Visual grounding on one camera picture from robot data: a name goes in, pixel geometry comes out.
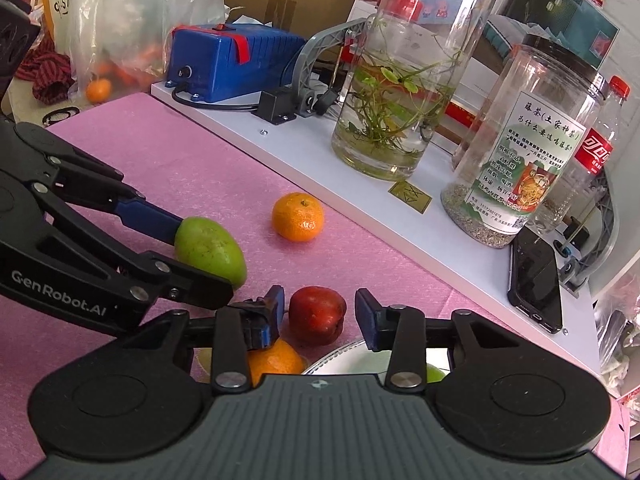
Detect orange tangerine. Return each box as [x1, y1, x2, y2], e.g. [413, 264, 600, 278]
[247, 338, 307, 386]
[271, 192, 324, 243]

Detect large green mango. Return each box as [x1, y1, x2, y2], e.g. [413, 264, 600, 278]
[174, 217, 247, 290]

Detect red apple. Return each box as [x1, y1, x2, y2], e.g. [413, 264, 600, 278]
[288, 286, 347, 347]

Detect green jujube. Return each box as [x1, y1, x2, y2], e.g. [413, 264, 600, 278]
[426, 363, 447, 384]

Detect white ceramic plate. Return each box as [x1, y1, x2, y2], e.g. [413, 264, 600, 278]
[304, 339, 450, 378]

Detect gold sticker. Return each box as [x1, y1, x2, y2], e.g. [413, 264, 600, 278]
[388, 181, 432, 214]

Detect white base board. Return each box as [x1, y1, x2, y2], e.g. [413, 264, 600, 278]
[151, 84, 600, 374]

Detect black smartphone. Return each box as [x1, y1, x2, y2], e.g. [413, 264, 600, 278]
[506, 228, 563, 334]

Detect blue power box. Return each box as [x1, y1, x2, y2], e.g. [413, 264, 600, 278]
[166, 24, 306, 103]

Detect black adapter block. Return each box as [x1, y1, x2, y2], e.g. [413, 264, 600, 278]
[254, 87, 295, 126]

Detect red black knitted cloth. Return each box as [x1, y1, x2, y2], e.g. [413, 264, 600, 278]
[15, 34, 75, 105]

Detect clear bag with fruit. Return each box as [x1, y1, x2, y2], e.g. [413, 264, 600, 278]
[64, 0, 227, 104]

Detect crumpled clear plastic bag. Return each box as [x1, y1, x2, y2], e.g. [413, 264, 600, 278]
[594, 261, 639, 396]

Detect clear plastic labelled jar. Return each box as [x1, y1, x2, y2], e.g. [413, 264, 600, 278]
[440, 34, 608, 248]

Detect cola plastic bottle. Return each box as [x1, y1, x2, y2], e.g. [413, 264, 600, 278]
[527, 75, 630, 235]

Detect tall glass plant vase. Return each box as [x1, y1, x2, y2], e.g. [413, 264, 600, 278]
[331, 0, 496, 181]

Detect red capped clear bottle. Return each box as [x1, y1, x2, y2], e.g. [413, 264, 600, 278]
[381, 0, 423, 23]

